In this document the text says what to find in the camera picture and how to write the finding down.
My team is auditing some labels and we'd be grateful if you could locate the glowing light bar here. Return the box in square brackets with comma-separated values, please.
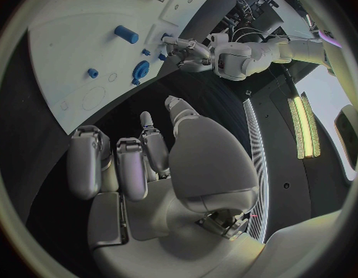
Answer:
[286, 91, 322, 160]

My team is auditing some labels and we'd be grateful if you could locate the white cable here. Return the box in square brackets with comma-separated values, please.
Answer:
[236, 32, 270, 43]
[232, 27, 290, 43]

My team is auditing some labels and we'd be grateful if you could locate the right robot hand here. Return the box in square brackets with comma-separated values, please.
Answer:
[66, 95, 267, 278]

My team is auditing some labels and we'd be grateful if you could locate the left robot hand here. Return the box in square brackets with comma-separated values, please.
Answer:
[161, 36, 214, 72]

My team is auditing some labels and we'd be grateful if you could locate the dark equipment rack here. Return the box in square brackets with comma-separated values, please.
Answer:
[208, 0, 287, 43]

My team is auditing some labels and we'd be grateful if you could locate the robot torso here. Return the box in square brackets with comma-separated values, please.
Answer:
[242, 61, 358, 245]

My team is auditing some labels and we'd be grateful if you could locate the white task board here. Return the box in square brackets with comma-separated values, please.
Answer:
[26, 0, 215, 135]

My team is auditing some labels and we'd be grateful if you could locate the large blue cylinder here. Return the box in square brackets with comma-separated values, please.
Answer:
[114, 25, 140, 44]

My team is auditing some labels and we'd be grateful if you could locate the blue gear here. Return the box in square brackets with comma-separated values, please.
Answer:
[130, 60, 151, 86]

